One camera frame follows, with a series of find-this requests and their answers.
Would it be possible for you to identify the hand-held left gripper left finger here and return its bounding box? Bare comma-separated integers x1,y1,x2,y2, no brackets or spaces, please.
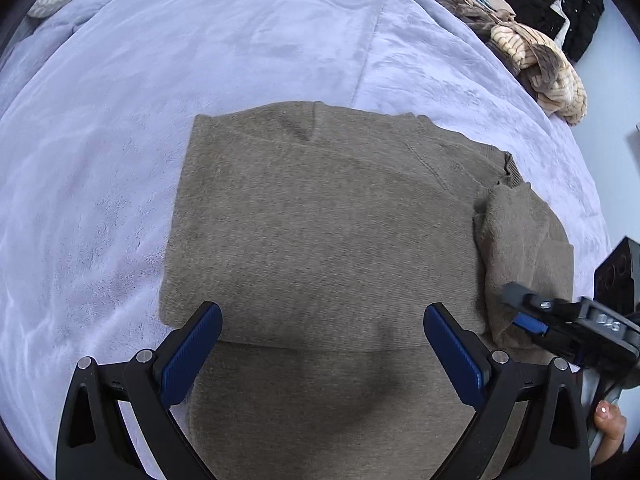
56,301,223,480

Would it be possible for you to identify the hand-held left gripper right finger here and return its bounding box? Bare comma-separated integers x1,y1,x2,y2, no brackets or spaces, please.
423,302,592,480

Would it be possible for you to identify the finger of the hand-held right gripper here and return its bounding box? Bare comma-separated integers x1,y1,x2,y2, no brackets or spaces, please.
517,311,576,361
501,282,586,322

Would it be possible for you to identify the olive knit sweater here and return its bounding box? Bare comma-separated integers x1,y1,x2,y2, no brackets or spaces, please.
159,101,576,480

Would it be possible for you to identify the person's right hand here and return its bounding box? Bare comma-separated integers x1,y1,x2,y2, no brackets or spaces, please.
592,400,628,467

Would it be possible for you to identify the lavender plush blanket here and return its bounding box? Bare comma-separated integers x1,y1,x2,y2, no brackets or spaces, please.
0,0,621,480

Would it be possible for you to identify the striped brown cream fuzzy throw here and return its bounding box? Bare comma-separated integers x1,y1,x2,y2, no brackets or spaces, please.
400,0,588,126

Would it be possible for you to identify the black garment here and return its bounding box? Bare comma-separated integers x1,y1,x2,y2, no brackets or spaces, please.
505,0,606,63

